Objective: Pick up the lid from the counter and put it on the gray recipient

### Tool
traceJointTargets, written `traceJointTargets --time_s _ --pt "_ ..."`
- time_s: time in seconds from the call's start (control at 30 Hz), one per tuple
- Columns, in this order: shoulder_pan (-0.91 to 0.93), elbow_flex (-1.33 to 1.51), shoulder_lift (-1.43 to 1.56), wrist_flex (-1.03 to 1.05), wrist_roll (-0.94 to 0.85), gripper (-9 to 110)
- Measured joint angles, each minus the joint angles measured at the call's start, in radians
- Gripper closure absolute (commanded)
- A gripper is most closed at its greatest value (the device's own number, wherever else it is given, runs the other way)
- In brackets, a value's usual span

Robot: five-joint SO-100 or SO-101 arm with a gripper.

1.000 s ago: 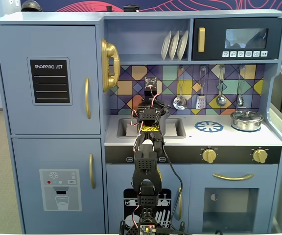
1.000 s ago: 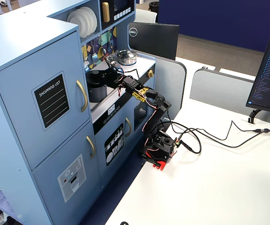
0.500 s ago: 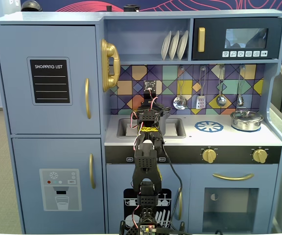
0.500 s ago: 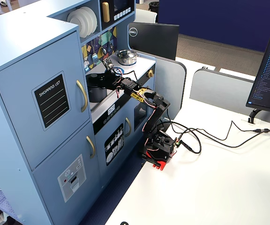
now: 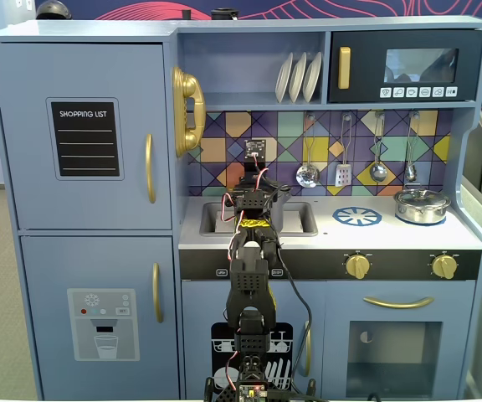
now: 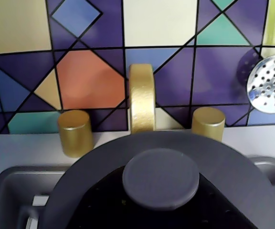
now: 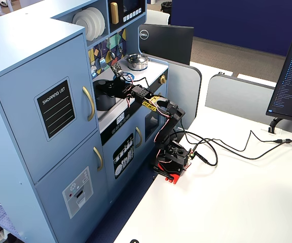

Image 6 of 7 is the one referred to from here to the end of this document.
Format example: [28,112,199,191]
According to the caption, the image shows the gray sink basin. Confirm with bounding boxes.
[0,156,275,229]

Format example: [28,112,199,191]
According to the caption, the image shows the gray round lid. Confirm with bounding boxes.
[44,131,275,229]

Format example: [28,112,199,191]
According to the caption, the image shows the steel skimmer spoon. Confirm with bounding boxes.
[246,0,275,115]

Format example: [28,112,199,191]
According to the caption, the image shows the gold faucet spout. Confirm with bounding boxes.
[128,63,157,136]

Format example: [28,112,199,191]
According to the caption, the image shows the gold faucet knob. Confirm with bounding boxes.
[190,107,226,142]
[57,110,95,159]

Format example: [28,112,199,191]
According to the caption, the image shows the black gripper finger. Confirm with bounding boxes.
[78,166,162,229]
[161,175,258,229]

